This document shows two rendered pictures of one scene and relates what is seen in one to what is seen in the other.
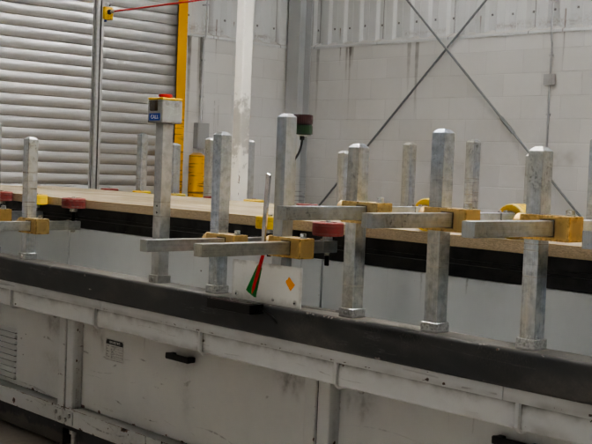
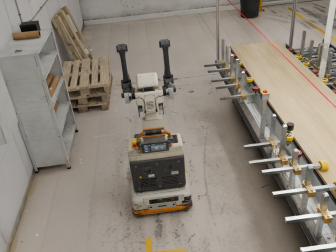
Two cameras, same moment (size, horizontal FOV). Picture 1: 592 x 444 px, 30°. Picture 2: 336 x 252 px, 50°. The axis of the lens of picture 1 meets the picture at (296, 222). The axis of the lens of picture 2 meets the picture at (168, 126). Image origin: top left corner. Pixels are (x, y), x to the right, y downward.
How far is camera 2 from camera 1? 1.99 m
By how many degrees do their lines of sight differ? 48
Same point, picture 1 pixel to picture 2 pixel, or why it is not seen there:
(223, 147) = (273, 119)
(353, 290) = (290, 184)
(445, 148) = (308, 172)
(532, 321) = (316, 231)
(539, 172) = (323, 200)
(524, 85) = not seen: outside the picture
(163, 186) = (263, 115)
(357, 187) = (293, 161)
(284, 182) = (281, 143)
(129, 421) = not seen: hidden behind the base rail
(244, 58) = (328, 29)
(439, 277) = (304, 200)
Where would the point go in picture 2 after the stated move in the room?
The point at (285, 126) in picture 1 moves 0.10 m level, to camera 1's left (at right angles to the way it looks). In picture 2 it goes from (283, 129) to (271, 125)
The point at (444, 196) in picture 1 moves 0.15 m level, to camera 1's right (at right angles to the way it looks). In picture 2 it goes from (307, 183) to (328, 190)
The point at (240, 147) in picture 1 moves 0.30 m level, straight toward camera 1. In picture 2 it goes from (323, 59) to (315, 69)
